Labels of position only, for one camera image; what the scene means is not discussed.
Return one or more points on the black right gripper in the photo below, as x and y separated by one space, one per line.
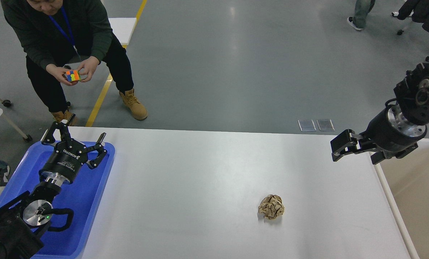
391 133

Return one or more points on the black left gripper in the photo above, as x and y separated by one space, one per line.
64 160

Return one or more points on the colourful puzzle cube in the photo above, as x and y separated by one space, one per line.
72 75

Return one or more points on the brown paper ball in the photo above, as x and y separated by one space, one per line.
271 207

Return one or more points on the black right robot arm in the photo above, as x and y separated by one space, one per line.
412 96

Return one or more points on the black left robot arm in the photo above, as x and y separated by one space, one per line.
49 204

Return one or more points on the person's right hand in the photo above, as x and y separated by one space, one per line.
58 73

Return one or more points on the person's left hand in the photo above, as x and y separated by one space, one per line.
87 68

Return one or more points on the right metal floor plate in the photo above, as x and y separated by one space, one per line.
325 125

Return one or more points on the metal floor plate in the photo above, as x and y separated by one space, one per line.
325 125
307 125

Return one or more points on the blue plastic tray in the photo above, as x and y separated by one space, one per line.
83 196

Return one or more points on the left metal floor plate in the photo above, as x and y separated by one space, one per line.
307 125

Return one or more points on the beige plastic bin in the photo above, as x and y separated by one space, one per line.
406 185

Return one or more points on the person in dark green sweater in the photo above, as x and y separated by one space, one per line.
54 32

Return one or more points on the white foam board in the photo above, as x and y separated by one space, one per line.
123 28

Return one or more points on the person in jeans background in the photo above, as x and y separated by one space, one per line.
362 9

